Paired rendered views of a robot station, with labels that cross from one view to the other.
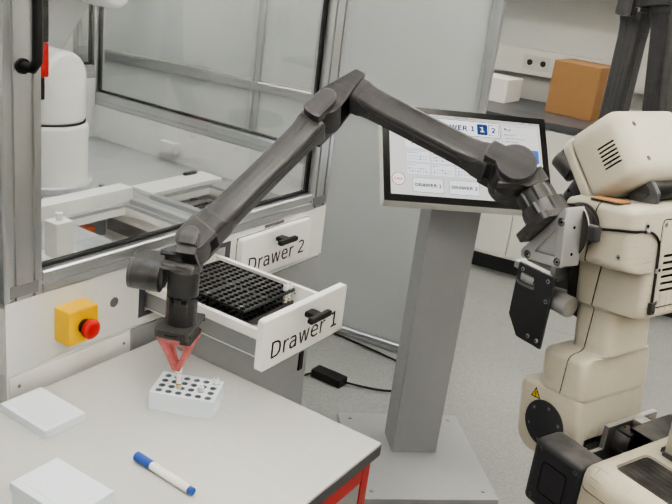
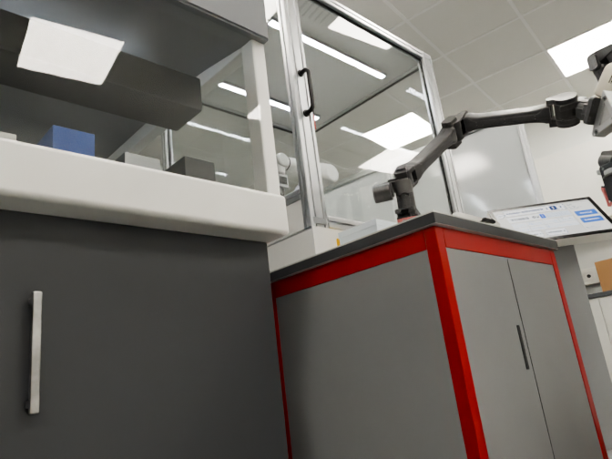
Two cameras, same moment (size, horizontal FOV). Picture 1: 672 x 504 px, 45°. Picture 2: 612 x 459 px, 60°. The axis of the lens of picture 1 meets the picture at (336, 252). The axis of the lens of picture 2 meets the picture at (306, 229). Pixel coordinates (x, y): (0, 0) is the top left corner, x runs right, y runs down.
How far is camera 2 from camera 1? 1.23 m
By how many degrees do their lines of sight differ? 39
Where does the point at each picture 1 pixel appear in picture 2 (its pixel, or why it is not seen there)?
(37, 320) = (328, 242)
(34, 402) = not seen: hidden behind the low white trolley
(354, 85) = (464, 114)
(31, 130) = (312, 144)
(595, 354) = not seen: outside the picture
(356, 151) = not seen: hidden behind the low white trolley
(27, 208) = (316, 178)
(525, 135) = (581, 204)
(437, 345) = (588, 351)
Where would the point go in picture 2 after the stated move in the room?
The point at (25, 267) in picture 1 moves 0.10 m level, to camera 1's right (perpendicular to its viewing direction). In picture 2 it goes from (319, 209) to (348, 203)
